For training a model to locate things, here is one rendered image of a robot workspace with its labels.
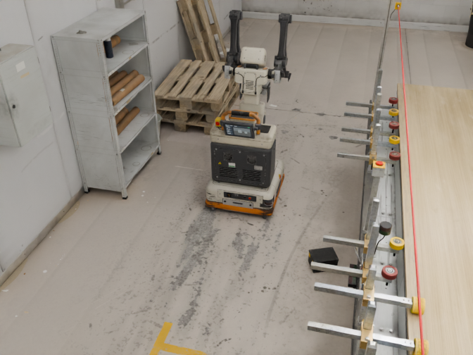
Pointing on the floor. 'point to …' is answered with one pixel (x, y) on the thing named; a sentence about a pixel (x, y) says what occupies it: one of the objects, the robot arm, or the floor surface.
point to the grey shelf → (144, 134)
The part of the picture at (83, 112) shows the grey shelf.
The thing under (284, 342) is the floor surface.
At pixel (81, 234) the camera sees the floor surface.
